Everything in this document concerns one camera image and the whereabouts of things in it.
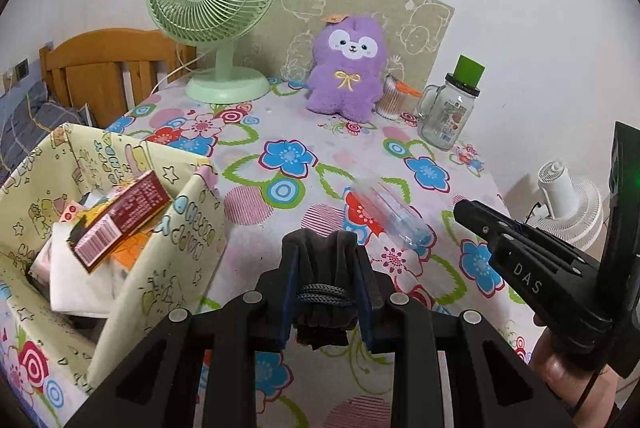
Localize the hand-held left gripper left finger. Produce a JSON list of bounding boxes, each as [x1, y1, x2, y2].
[[65, 233, 303, 428]]

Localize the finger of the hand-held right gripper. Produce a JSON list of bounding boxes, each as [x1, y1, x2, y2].
[[454, 199, 507, 255], [470, 201, 597, 267]]

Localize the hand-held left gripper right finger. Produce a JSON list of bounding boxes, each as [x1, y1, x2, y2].
[[352, 248, 576, 428]]

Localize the black drawstring pouch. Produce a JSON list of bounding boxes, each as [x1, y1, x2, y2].
[[282, 229, 361, 351]]

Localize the yellow cartoon printed box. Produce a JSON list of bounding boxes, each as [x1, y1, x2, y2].
[[0, 123, 228, 409]]

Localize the white soft tissue pack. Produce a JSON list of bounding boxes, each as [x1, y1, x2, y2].
[[47, 228, 131, 316]]

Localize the person's right hand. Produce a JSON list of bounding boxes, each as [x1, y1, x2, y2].
[[530, 321, 621, 428]]

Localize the white floor fan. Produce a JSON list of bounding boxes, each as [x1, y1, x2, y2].
[[525, 161, 608, 251]]

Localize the glass mug with green lid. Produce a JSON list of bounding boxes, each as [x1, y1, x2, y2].
[[416, 54, 487, 152]]

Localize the orange lidded cotton swab jar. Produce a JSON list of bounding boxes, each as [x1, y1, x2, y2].
[[376, 75, 421, 119]]

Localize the purple plush toy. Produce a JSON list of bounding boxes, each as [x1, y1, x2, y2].
[[305, 12, 390, 115]]

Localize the grey plaid pillow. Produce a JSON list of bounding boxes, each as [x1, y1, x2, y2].
[[0, 81, 93, 179]]

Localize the wooden bed headboard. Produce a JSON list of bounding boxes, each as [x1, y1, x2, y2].
[[39, 28, 198, 129]]

